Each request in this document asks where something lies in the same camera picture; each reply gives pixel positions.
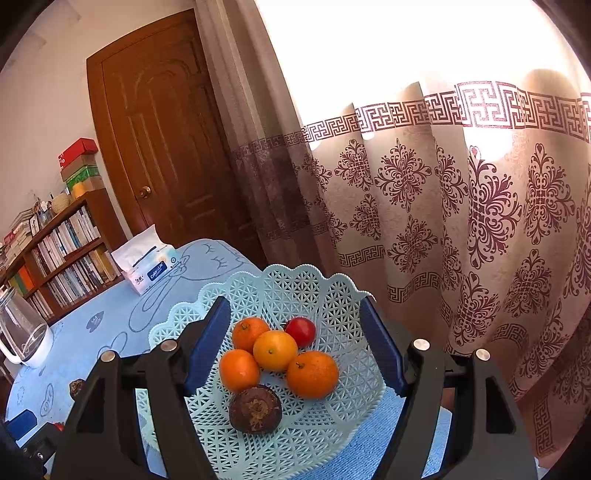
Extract beige patterned curtain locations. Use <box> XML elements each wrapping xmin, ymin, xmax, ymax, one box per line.
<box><xmin>194</xmin><ymin>0</ymin><xmax>591</xmax><ymax>472</ymax></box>

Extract small orange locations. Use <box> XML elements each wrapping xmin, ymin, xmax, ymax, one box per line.
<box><xmin>219</xmin><ymin>349</ymin><xmax>262</xmax><ymax>393</ymax></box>
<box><xmin>252</xmin><ymin>330</ymin><xmax>299</xmax><ymax>373</ymax></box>
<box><xmin>232</xmin><ymin>317</ymin><xmax>271</xmax><ymax>354</ymax></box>
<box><xmin>286</xmin><ymin>350</ymin><xmax>340</xmax><ymax>400</ymax></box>

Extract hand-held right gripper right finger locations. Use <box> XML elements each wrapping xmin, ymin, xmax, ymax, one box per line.
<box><xmin>359</xmin><ymin>296</ymin><xmax>539</xmax><ymax>480</ymax></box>

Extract green box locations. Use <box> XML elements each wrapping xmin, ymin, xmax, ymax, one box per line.
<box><xmin>65</xmin><ymin>167</ymin><xmax>102</xmax><ymax>188</ymax></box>

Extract glass kettle with white base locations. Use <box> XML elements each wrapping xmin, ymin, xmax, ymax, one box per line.
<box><xmin>0</xmin><ymin>285</ymin><xmax>55</xmax><ymax>369</ymax></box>

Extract brown wooden door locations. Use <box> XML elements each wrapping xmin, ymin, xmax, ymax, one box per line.
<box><xmin>87</xmin><ymin>8</ymin><xmax>269</xmax><ymax>269</ymax></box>

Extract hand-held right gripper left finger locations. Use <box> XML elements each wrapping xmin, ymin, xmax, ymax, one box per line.
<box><xmin>50</xmin><ymin>295</ymin><xmax>232</xmax><ymax>480</ymax></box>

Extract light green lattice plastic basket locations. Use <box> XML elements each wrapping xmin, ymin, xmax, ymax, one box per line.
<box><xmin>148</xmin><ymin>264</ymin><xmax>387</xmax><ymax>479</ymax></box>

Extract red cherry tomato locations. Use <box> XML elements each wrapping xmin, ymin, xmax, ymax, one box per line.
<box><xmin>283</xmin><ymin>317</ymin><xmax>317</xmax><ymax>348</ymax></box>

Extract stacks of lying books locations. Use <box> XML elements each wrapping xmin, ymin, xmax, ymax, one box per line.
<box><xmin>0</xmin><ymin>210</ymin><xmax>38</xmax><ymax>269</ymax></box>

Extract red cardboard box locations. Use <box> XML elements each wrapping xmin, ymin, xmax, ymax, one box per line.
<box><xmin>58</xmin><ymin>137</ymin><xmax>99</xmax><ymax>171</ymax></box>

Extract row of colourful books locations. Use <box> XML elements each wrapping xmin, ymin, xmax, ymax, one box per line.
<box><xmin>6</xmin><ymin>265</ymin><xmax>38</xmax><ymax>301</ymax></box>

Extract row of white books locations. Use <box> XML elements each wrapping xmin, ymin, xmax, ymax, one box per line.
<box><xmin>30</xmin><ymin>206</ymin><xmax>102</xmax><ymax>278</ymax></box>

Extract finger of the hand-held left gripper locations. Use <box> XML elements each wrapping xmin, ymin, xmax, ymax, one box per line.
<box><xmin>4</xmin><ymin>411</ymin><xmax>57</xmax><ymax>465</ymax></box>

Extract brown cardboard box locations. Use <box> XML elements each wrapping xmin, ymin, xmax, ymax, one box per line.
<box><xmin>61</xmin><ymin>154</ymin><xmax>99</xmax><ymax>182</ymax></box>

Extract row of mixed books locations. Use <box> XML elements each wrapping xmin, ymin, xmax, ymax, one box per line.
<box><xmin>41</xmin><ymin>251</ymin><xmax>119</xmax><ymax>308</ymax></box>

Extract white tissue pack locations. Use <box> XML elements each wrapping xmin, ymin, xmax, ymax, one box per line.
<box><xmin>111</xmin><ymin>224</ymin><xmax>180</xmax><ymax>296</ymax></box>

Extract brown wooden bookshelf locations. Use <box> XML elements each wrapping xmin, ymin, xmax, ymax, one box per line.
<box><xmin>0</xmin><ymin>189</ymin><xmax>130</xmax><ymax>325</ymax></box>

